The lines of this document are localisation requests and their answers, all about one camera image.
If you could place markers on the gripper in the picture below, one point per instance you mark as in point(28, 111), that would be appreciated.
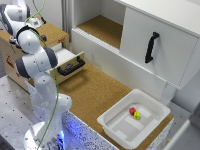
point(36, 22)

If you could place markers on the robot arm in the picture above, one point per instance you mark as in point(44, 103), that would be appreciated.
point(43, 91)

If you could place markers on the purple block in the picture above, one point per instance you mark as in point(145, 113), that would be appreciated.
point(43, 37)

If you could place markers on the wooden drawer box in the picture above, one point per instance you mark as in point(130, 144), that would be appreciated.
point(54, 31)

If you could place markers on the wooden drawer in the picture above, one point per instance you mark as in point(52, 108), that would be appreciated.
point(67, 54)

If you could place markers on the white cabinet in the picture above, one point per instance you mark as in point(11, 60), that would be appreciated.
point(100, 56)

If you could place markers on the pink block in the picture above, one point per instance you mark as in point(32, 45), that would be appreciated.
point(132, 110)

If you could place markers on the white plastic box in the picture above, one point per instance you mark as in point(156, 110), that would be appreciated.
point(116, 126)

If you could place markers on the white sliding door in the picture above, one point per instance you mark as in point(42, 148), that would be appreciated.
point(170, 50)

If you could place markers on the yellow block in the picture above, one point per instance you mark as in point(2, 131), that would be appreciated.
point(137, 115)

